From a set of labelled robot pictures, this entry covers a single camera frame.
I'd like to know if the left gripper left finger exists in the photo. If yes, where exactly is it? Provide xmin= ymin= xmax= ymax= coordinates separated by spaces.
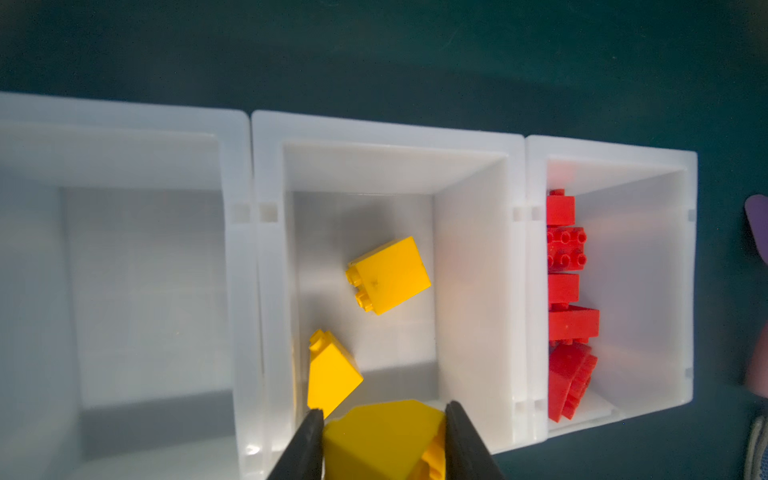
xmin=267 ymin=409 xmax=324 ymax=480

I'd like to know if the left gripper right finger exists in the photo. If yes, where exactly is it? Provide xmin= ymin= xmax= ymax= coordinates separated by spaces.
xmin=445 ymin=400 xmax=505 ymax=480

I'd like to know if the yellow sloped lego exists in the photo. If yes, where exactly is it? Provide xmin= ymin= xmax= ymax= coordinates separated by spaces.
xmin=307 ymin=330 xmax=364 ymax=418

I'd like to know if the red lego brick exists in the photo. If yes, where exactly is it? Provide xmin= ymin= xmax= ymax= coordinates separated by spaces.
xmin=548 ymin=343 xmax=598 ymax=422
xmin=548 ymin=305 xmax=600 ymax=346
xmin=546 ymin=189 xmax=576 ymax=227
xmin=548 ymin=273 xmax=580 ymax=305
xmin=547 ymin=226 xmax=588 ymax=273

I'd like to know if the orange-yellow small lego cube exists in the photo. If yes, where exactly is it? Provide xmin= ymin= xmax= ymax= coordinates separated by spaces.
xmin=345 ymin=237 xmax=432 ymax=315

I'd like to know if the left white bin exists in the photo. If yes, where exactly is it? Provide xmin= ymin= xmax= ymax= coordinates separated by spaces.
xmin=1 ymin=93 xmax=251 ymax=479

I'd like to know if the white bin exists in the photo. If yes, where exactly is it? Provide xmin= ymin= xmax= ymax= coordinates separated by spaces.
xmin=526 ymin=135 xmax=698 ymax=442
xmin=244 ymin=111 xmax=548 ymax=476
xmin=1 ymin=93 xmax=251 ymax=479

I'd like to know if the middle white bin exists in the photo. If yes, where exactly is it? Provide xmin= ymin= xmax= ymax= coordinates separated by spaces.
xmin=244 ymin=111 xmax=548 ymax=476

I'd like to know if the blue white patterned glove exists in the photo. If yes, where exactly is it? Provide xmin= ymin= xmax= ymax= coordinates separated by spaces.
xmin=743 ymin=415 xmax=768 ymax=480

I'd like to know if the right white bin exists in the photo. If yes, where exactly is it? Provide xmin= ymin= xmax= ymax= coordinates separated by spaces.
xmin=526 ymin=135 xmax=698 ymax=442

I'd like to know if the purple pink toy spatula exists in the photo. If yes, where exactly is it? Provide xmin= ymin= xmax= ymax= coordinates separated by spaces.
xmin=743 ymin=193 xmax=768 ymax=400

